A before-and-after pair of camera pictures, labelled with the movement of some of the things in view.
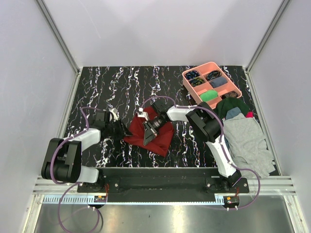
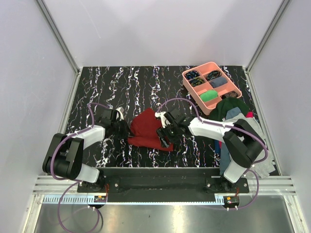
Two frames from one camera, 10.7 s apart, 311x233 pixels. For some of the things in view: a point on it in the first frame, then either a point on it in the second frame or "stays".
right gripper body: (156, 124) to (169, 130)
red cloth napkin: (160, 143) stays
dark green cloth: (222, 105) stays
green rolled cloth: (209, 95) stays
